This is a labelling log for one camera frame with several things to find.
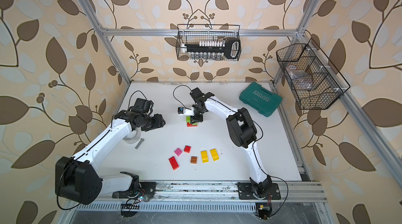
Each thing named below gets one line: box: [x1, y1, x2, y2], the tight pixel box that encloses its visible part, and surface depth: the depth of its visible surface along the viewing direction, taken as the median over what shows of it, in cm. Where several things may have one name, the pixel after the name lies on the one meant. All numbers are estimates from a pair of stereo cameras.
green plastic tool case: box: [239, 81, 283, 118], surface depth 107 cm
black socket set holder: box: [184, 38, 240, 61], surface depth 86 cm
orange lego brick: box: [190, 155, 198, 164], surface depth 84 cm
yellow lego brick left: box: [200, 150, 209, 164], surface depth 86 cm
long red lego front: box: [168, 155, 180, 171], surface depth 84 cm
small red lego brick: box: [183, 145, 192, 154], surface depth 88 cm
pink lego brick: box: [173, 147, 183, 157], surface depth 88 cm
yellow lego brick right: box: [209, 148, 220, 162], surface depth 86 cm
